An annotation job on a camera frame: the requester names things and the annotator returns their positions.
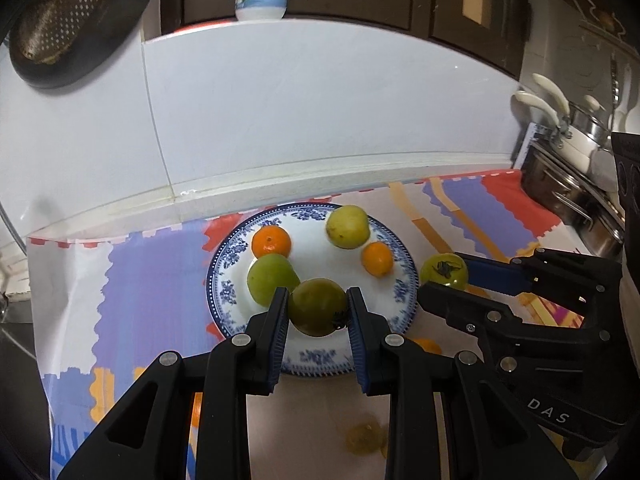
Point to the perforated metal strainer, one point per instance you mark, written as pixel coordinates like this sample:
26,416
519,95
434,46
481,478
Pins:
65,15

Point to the stainless steel pot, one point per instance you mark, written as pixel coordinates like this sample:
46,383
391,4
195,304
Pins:
565,190

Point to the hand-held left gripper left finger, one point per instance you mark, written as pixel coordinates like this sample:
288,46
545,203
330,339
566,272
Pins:
280,340

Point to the blue rimmed white plate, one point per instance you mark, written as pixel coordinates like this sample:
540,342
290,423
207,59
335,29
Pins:
310,240

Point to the small brown round fruit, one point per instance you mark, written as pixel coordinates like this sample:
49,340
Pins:
366,437

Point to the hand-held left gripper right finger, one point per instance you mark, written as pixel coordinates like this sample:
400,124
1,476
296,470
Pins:
356,340

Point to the small orange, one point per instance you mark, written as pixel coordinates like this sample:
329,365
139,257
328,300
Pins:
377,258
429,345

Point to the large orange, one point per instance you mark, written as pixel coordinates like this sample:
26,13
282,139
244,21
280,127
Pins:
196,407
270,241

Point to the yellowish green apple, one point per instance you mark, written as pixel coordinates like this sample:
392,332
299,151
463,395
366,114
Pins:
348,226

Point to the black frying pan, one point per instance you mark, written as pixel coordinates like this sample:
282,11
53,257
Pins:
100,55

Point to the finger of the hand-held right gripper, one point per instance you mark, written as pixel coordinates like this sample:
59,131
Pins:
460,305
492,275

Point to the colourful patterned tablecloth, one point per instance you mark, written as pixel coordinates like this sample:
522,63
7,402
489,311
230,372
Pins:
150,285

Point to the green persimmon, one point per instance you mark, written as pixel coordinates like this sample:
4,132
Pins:
318,306
442,270

